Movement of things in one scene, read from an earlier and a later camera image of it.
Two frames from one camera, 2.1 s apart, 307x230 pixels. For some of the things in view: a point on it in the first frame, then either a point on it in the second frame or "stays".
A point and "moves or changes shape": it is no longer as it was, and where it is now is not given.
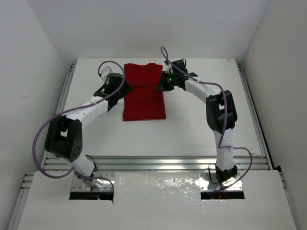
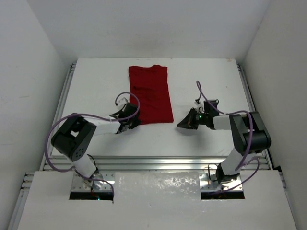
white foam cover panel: [159, 201] stays
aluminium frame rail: [160, 163] stays
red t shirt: [144, 102] moves or changes shape
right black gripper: [164, 86] -> [189, 122]
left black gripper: [123, 89] -> [131, 116]
